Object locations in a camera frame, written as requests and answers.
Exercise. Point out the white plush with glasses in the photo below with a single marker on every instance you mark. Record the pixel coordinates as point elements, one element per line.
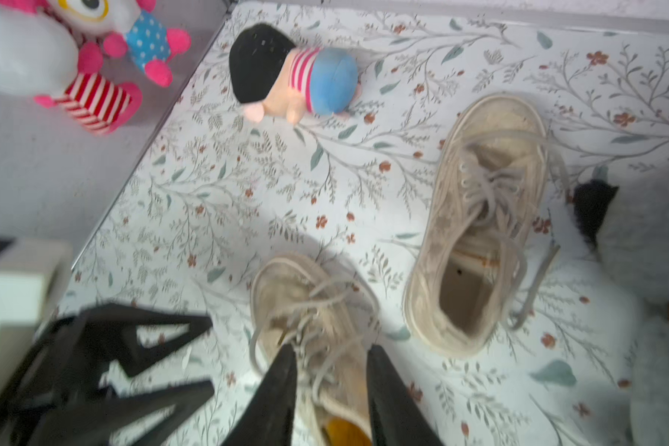
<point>127,27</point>

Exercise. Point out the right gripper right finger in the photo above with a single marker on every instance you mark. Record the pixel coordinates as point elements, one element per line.
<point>394,416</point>

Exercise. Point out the beige sneaker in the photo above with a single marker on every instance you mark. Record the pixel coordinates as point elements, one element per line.
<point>294,301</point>
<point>490,182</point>

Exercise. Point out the grey white plush dog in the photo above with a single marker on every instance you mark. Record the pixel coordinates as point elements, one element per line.
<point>628,226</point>

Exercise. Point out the white pink striped plush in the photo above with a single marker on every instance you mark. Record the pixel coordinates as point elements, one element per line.
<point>40,59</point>

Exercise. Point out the black-haired small doll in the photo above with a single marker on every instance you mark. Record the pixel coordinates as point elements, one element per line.
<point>272,76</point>

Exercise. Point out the floral table mat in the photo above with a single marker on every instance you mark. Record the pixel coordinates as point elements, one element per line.
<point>216,195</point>

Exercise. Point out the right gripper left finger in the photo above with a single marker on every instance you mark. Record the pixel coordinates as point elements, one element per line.
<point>268,420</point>

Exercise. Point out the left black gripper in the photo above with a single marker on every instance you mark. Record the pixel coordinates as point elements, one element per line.
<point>64,405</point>

